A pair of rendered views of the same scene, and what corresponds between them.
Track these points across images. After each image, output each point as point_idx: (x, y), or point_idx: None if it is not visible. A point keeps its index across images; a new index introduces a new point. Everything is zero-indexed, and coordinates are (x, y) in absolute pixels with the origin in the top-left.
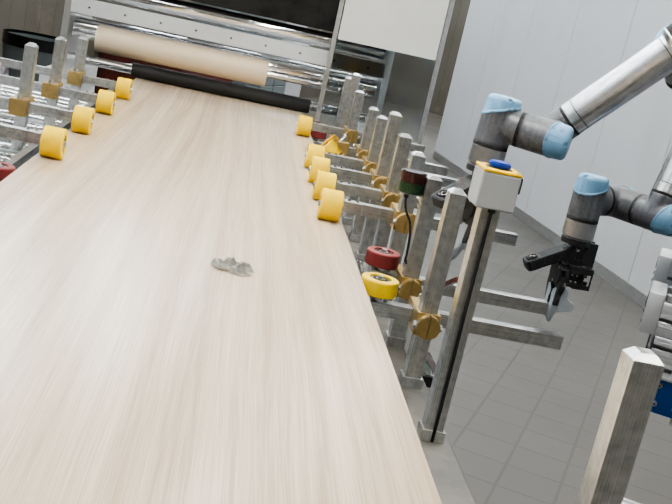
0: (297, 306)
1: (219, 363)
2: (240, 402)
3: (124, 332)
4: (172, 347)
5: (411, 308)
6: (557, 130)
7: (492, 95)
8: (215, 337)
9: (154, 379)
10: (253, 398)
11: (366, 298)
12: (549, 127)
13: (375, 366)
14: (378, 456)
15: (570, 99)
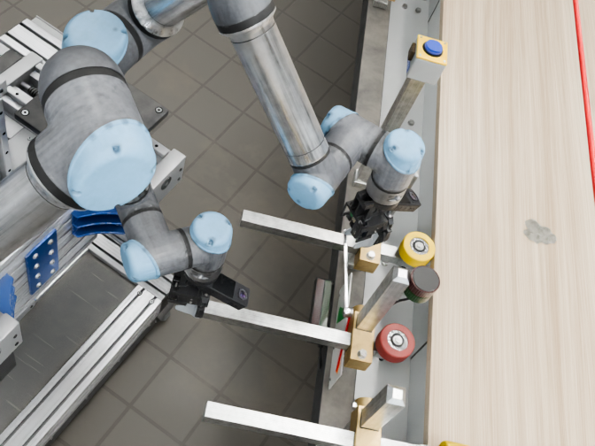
0: (491, 170)
1: (532, 86)
2: (521, 51)
3: (581, 114)
4: (556, 100)
5: (382, 243)
6: (350, 110)
7: (423, 142)
8: (537, 114)
9: (558, 68)
10: (515, 55)
11: (438, 199)
12: (358, 114)
13: (451, 90)
14: (464, 12)
15: (322, 139)
